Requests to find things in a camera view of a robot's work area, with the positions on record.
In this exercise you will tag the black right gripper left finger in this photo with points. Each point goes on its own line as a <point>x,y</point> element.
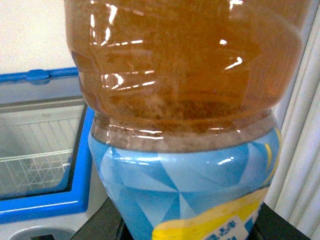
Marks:
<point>105,224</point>

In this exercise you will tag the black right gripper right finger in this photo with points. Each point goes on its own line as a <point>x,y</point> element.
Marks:
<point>270,226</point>

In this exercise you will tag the iced tea plastic bottle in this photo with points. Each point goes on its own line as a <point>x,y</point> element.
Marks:
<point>183,136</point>

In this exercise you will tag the white vertical blind curtain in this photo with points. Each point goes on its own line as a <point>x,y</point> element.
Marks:
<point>295,191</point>

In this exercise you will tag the white blue chest freezer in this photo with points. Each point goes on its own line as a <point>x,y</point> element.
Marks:
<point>44,127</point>

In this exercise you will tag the glass sliding freezer lid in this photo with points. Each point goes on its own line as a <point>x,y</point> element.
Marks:
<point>38,85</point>

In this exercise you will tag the white wire freezer basket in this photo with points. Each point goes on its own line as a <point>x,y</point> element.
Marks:
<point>35,174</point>

